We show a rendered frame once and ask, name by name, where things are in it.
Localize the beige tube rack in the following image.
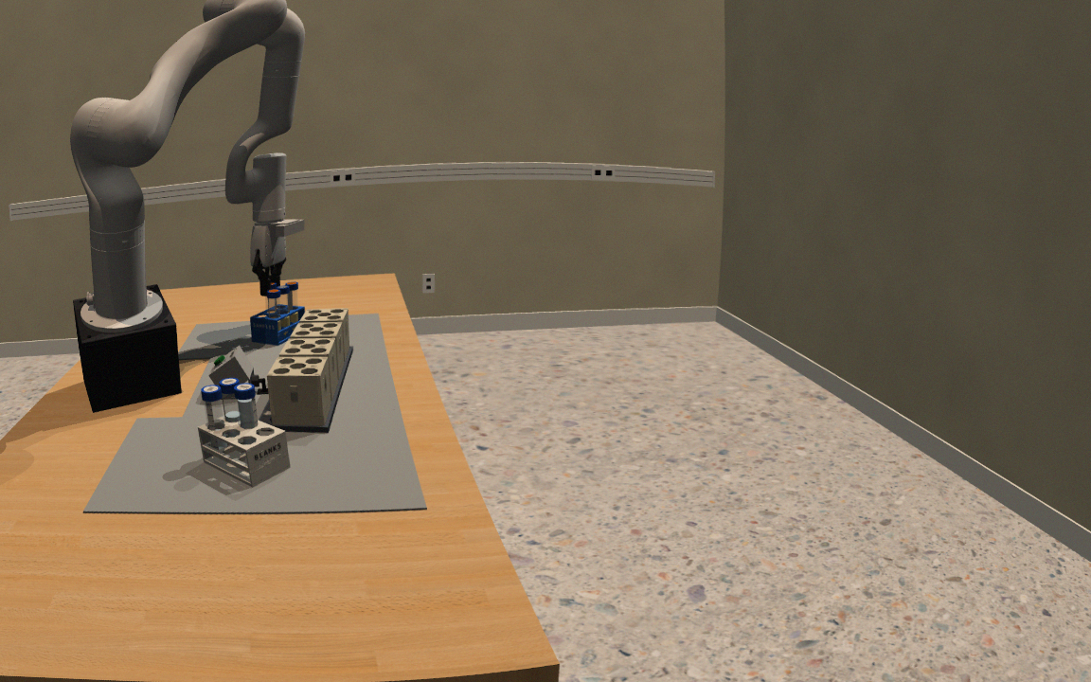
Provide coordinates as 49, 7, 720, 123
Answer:
200, 417, 291, 487

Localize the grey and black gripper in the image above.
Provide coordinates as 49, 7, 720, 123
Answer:
250, 222, 286, 296

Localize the beige bucket adapter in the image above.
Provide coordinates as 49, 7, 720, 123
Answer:
279, 338, 338, 400
267, 357, 331, 424
290, 322, 344, 380
299, 308, 349, 361

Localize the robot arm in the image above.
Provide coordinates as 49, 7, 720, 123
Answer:
70, 0, 305, 332

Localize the blue tube rack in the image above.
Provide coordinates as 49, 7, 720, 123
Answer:
250, 306, 305, 346

